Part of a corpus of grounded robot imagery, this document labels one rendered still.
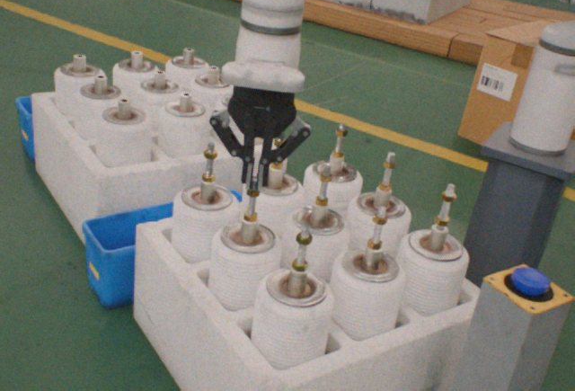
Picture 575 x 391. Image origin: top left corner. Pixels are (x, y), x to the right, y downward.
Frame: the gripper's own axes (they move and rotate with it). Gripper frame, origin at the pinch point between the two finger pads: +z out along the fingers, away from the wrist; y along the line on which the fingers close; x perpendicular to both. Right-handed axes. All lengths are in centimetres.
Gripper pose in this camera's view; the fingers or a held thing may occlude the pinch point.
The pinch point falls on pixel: (255, 173)
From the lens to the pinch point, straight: 89.0
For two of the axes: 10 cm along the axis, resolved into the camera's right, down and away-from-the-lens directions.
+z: -1.1, 8.8, 4.6
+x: -0.5, 4.6, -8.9
